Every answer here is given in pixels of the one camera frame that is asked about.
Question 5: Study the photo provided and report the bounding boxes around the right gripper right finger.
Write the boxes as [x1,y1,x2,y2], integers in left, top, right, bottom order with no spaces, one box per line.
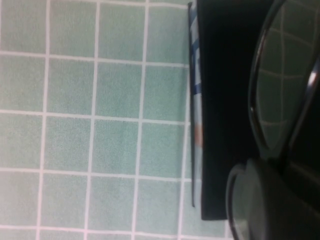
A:
[287,72,320,198]

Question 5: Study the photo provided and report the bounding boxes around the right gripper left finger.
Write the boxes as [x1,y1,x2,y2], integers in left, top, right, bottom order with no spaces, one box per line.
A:
[246,158,320,240]

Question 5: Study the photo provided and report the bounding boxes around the dark-framed glasses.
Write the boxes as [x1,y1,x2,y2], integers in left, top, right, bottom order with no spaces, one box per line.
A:
[225,0,320,240]

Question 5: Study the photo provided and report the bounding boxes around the green white checked tablecloth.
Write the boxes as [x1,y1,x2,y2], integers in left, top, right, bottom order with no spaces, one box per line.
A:
[0,0,233,240]

